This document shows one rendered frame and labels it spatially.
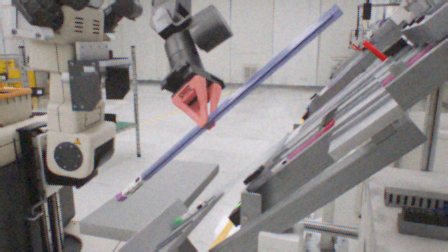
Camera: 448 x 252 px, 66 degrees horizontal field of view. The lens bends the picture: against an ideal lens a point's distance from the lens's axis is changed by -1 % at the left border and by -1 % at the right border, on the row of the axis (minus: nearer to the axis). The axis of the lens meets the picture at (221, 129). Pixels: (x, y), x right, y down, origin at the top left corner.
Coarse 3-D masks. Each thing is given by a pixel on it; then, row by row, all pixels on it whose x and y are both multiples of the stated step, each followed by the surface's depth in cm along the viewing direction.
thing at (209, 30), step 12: (156, 12) 66; (168, 12) 65; (204, 12) 63; (216, 12) 61; (156, 24) 65; (168, 24) 64; (180, 24) 64; (192, 24) 64; (204, 24) 61; (216, 24) 60; (168, 36) 66; (204, 36) 61; (216, 36) 61; (228, 36) 62; (204, 48) 62
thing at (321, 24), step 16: (336, 16) 44; (304, 32) 46; (320, 32) 46; (288, 48) 47; (272, 64) 49; (256, 80) 50; (240, 96) 52; (224, 112) 54; (176, 144) 58; (160, 160) 60; (144, 176) 62
